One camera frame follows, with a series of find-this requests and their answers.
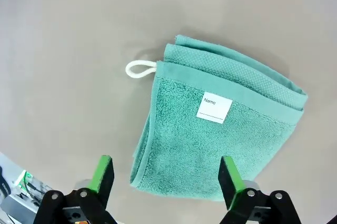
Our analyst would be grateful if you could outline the white connector green wires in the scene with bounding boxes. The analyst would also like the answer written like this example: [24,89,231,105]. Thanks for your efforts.
[13,170,36,192]

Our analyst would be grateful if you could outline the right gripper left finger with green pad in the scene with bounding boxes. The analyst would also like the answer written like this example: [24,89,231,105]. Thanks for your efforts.
[34,155,119,224]

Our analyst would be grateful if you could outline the green terry towel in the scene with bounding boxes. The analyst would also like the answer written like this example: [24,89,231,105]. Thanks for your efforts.
[125,34,309,202]

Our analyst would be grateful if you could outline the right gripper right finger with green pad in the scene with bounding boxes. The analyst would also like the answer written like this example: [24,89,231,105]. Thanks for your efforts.
[220,155,302,224]

